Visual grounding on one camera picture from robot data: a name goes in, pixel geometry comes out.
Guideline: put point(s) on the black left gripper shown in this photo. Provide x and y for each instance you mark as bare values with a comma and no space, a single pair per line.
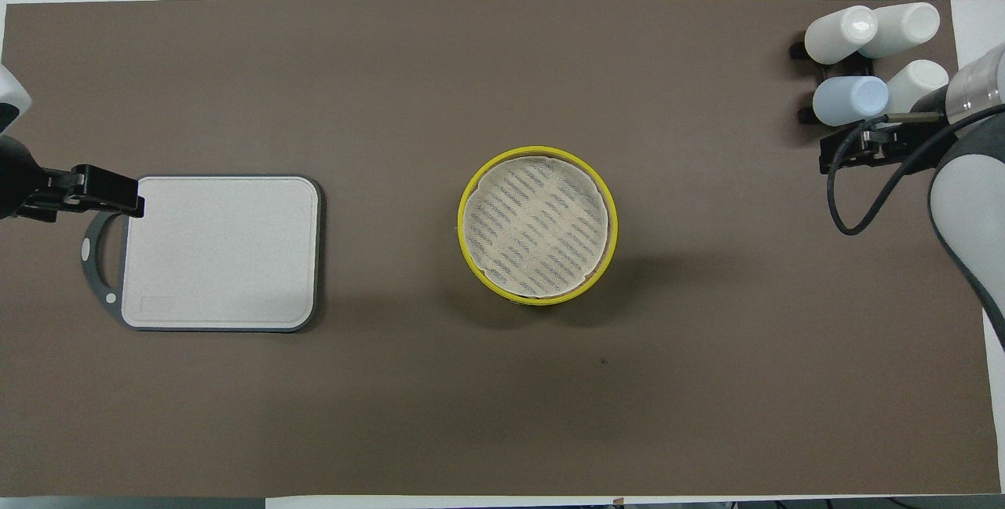
23,179

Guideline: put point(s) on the beige perforated steamer liner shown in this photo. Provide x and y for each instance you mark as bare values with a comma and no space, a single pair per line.
538,226

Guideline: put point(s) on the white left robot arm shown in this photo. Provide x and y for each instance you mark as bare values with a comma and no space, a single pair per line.
9,97

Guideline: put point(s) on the brown table mat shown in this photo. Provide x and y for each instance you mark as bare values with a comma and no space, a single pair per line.
707,336

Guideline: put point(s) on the yellow steamer lid tier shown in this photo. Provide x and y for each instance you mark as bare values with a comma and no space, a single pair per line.
464,234

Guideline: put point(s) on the grey cutting board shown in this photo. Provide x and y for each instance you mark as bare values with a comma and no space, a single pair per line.
228,258

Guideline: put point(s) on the light blue plastic cup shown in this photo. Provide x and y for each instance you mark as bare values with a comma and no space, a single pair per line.
844,100

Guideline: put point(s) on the white plastic cup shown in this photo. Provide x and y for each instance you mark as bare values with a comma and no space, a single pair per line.
907,26
919,81
836,36

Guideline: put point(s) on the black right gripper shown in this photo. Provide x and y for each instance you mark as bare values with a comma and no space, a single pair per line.
919,132

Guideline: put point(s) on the black cup rack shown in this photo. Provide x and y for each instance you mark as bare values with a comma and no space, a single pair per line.
797,49

